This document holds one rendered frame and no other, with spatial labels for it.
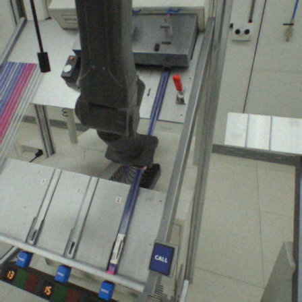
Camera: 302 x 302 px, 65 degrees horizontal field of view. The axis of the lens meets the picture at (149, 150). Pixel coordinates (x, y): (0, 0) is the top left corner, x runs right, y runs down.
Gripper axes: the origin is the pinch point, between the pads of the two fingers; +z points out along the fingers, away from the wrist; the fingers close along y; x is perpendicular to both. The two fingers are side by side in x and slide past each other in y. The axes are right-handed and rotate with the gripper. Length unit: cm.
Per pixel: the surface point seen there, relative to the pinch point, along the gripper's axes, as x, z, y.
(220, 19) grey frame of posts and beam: -44.2, 0.7, -11.2
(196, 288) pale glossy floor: 39, 86, -17
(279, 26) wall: -147, 102, -42
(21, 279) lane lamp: 33.5, 1.7, 21.8
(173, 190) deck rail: 5.5, -0.3, -9.1
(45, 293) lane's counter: 34.2, 1.7, 14.4
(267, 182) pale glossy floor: -42, 161, -57
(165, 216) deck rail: 11.2, -0.3, -8.6
